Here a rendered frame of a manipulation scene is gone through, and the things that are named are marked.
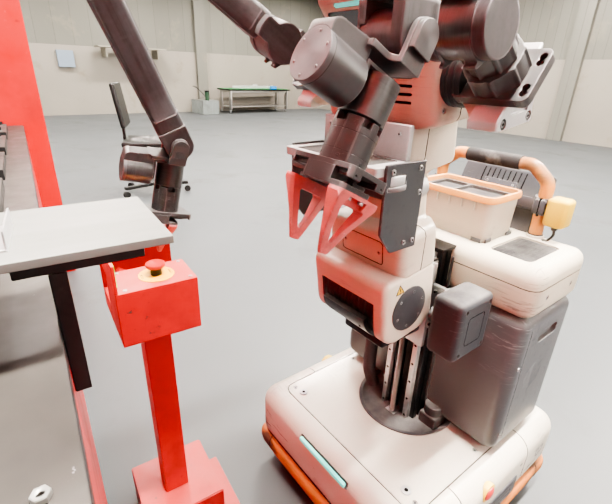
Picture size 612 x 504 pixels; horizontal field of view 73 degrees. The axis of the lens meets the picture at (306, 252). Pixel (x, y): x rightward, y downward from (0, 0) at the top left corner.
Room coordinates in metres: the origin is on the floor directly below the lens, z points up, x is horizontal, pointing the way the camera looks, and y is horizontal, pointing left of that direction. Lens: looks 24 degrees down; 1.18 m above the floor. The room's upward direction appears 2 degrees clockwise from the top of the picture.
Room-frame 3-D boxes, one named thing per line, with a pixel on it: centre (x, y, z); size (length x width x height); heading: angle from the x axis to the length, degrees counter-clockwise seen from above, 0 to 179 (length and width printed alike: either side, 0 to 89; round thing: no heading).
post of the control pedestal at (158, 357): (0.80, 0.34, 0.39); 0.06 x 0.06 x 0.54; 34
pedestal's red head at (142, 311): (0.80, 0.34, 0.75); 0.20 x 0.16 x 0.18; 34
